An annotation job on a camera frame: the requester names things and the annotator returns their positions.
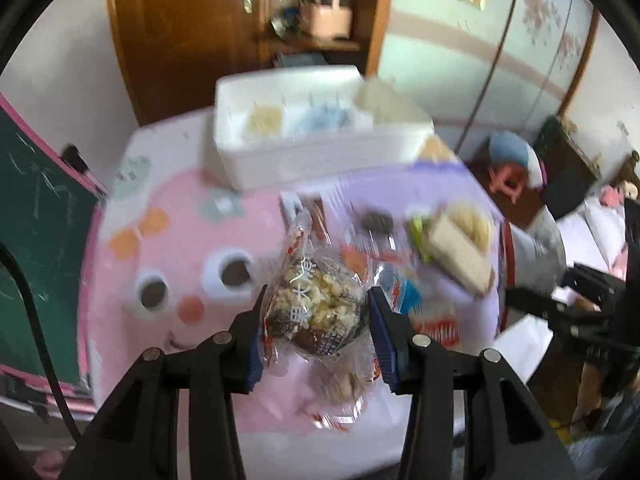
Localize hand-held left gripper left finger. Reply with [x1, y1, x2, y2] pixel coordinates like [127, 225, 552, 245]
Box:
[60, 285, 268, 480]

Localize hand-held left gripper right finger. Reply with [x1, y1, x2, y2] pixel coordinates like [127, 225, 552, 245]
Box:
[367, 286, 581, 480]

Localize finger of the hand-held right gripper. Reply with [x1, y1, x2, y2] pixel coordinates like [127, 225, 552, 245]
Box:
[505, 287, 604, 332]
[566, 262, 627, 294]

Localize clear puffed rice ball packet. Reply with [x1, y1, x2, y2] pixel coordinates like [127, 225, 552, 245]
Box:
[260, 210, 386, 386]

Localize tan paper snack packet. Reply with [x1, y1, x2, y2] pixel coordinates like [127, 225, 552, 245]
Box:
[430, 207, 496, 296]

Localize clear dark brownie packet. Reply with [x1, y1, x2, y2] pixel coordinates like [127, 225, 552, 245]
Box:
[350, 205, 401, 251]

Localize white plastic storage box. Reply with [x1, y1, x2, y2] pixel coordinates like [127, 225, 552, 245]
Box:
[202, 64, 436, 191]

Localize white pillow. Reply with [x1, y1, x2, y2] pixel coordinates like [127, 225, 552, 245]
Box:
[582, 197, 631, 273]

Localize blue white snack packet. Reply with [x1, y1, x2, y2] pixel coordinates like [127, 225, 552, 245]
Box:
[372, 262, 423, 316]

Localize red white snack packet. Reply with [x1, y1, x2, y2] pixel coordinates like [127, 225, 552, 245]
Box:
[410, 300, 461, 351]

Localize clear puffed snack packet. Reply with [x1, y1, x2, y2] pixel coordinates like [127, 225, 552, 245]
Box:
[307, 360, 371, 433]

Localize dark wooden nightstand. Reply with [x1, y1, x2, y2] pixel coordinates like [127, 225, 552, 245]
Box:
[532, 115, 603, 221]

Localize green snack packet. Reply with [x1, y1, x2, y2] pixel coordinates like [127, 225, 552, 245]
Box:
[405, 212, 436, 263]

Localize printed cartoon tablecloth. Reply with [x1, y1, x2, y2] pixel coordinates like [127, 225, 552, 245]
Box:
[82, 110, 506, 461]

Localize pale yellow cake packet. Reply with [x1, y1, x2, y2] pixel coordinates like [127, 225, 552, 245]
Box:
[447, 200, 493, 256]

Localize pink stool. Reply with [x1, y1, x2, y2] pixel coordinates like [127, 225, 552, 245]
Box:
[487, 162, 526, 206]

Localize blue plush pillow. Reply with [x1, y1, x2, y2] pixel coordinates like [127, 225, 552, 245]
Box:
[487, 130, 546, 188]

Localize floral sliding wardrobe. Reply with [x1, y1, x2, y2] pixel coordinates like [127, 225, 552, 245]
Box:
[375, 0, 601, 131]

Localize wooden cabinet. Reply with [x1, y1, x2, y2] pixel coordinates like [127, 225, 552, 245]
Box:
[105, 0, 398, 126]

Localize pink basket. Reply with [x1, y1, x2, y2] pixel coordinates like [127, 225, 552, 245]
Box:
[299, 0, 353, 41]

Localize black cable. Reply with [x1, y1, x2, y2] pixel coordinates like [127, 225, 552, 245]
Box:
[0, 242, 83, 441]

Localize green chalkboard pink frame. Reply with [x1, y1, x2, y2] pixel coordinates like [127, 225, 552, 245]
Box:
[0, 92, 108, 411]

